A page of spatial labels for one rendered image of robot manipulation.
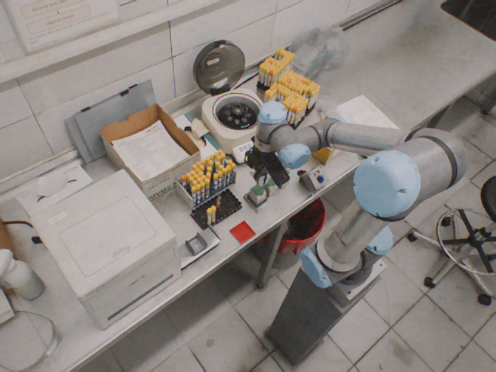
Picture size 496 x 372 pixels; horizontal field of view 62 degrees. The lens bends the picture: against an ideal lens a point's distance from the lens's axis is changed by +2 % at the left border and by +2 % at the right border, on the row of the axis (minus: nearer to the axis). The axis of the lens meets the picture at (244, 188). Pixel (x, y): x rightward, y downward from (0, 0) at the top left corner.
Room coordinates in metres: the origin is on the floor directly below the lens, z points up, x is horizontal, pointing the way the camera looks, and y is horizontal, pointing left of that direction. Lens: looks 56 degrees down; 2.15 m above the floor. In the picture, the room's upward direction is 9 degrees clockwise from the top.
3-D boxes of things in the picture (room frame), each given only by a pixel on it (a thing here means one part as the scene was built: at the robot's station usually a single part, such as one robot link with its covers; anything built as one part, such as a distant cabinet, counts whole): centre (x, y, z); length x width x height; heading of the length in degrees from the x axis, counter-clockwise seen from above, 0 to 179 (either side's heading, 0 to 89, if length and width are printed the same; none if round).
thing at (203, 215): (0.74, 0.09, 0.93); 0.17 x 0.09 x 0.11; 137
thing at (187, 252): (0.56, 0.15, 0.92); 0.21 x 0.07 x 0.05; 137
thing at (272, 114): (0.81, -0.05, 1.30); 0.09 x 0.08 x 0.11; 37
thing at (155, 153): (0.90, 0.36, 0.95); 0.29 x 0.25 x 0.15; 47
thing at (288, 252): (1.07, -0.23, 0.22); 0.38 x 0.37 x 0.44; 137
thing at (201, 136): (1.02, 0.21, 0.92); 0.24 x 0.12 x 0.10; 47
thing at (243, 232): (0.67, -0.02, 0.88); 0.07 x 0.07 x 0.01; 47
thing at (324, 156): (1.12, -0.29, 0.93); 0.13 x 0.13 x 0.10; 51
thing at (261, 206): (0.81, -0.05, 0.89); 0.09 x 0.05 x 0.04; 47
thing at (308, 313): (0.58, -0.37, 0.44); 0.20 x 0.20 x 0.87; 47
